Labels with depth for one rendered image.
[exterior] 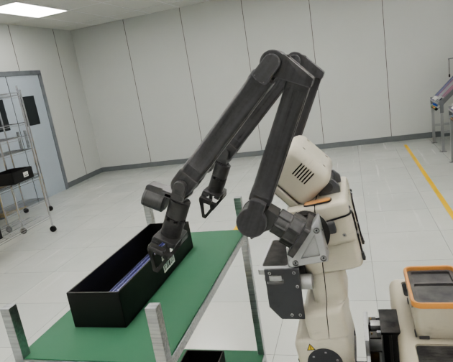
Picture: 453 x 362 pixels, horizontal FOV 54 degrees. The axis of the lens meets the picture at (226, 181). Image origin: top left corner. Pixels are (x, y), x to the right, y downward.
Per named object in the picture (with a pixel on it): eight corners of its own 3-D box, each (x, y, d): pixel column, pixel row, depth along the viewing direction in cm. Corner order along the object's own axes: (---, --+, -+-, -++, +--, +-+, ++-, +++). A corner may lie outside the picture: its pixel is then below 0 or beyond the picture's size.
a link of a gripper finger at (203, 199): (193, 216, 158) (200, 193, 155) (199, 210, 165) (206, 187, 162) (210, 223, 157) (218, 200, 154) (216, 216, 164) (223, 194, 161)
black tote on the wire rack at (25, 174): (14, 184, 520) (11, 173, 517) (-8, 187, 526) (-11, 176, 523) (34, 176, 559) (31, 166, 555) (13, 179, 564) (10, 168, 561)
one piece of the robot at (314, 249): (329, 253, 113) (318, 212, 111) (328, 261, 108) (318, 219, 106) (292, 259, 116) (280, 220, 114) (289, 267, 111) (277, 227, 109)
